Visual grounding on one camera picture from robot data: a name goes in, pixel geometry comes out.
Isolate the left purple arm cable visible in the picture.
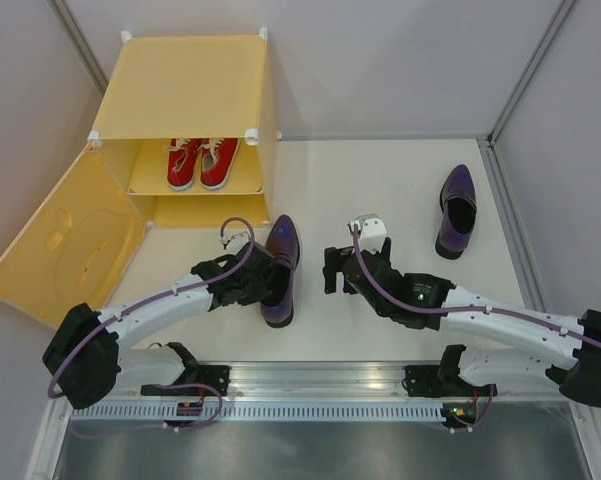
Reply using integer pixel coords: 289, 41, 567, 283
45, 216, 255, 399

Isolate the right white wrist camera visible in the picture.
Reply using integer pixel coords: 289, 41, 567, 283
348, 214, 387, 254

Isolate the purple leather loafer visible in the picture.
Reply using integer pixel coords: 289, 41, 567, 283
435, 164, 477, 260
260, 214, 300, 329

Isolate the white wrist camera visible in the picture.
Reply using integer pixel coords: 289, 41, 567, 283
348, 214, 387, 254
220, 231, 250, 254

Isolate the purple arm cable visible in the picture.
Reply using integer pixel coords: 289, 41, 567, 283
45, 216, 255, 399
349, 222, 601, 359

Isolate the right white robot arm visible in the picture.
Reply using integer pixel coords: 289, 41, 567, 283
322, 239, 601, 408

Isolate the aluminium frame post right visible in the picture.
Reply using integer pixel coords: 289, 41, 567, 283
476, 0, 581, 361

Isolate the white slotted cable duct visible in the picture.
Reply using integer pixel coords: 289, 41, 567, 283
162, 402, 474, 424

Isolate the yellow plastic shoe cabinet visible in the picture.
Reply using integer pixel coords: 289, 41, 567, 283
0, 31, 279, 328

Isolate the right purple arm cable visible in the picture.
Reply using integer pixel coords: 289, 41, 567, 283
349, 222, 601, 359

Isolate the aluminium frame post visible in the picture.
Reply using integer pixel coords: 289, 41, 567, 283
47, 0, 108, 96
476, 0, 581, 361

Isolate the red canvas sneaker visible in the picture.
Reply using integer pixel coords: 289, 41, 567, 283
167, 138, 202, 192
201, 138, 240, 191

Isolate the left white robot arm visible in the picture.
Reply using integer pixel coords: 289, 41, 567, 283
43, 244, 274, 410

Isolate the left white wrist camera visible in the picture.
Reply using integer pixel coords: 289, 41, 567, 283
220, 231, 250, 254

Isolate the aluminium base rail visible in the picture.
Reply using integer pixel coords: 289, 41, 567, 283
49, 359, 596, 401

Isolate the aluminium frame post left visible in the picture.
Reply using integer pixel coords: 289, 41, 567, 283
47, 0, 108, 96

